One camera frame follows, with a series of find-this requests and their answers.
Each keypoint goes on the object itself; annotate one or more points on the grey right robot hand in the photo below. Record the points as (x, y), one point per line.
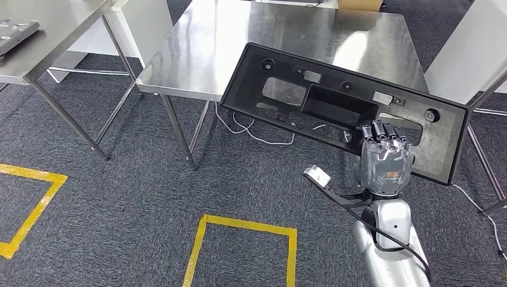
(386, 166)

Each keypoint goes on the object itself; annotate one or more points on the long black plastic panel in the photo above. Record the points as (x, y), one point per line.
(245, 87)

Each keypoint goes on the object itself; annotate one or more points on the steel workbench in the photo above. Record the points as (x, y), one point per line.
(221, 43)

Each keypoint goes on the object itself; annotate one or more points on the yellow floor tape square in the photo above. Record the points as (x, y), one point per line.
(35, 175)
(253, 227)

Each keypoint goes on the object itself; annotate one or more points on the cardboard box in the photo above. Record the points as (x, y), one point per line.
(358, 4)

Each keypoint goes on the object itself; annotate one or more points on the white cabinet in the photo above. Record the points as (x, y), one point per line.
(150, 27)

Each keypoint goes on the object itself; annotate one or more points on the steel table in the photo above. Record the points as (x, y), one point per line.
(59, 31)

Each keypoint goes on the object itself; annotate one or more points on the grey metal plate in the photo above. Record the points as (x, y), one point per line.
(16, 35)

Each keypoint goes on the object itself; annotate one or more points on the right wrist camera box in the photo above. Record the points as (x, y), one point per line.
(317, 176)

